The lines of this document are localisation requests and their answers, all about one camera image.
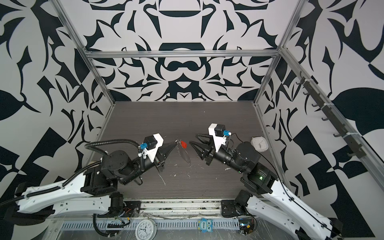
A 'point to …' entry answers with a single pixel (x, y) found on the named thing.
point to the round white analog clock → (145, 229)
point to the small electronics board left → (115, 225)
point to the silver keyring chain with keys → (183, 153)
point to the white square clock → (260, 143)
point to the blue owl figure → (205, 225)
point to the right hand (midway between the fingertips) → (193, 139)
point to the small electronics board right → (246, 225)
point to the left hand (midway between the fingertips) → (174, 140)
